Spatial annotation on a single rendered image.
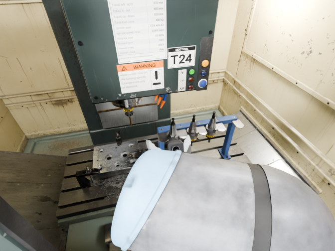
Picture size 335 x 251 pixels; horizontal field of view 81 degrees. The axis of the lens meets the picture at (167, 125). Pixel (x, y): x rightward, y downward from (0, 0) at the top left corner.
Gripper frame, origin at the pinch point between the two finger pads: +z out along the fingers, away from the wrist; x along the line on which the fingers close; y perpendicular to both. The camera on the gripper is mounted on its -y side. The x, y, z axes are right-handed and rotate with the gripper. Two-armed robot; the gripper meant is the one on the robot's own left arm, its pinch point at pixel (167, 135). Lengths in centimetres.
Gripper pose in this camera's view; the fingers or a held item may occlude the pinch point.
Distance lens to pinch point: 69.6
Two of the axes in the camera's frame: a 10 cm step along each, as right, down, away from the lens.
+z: -1.6, -6.3, 7.6
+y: 0.1, 7.6, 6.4
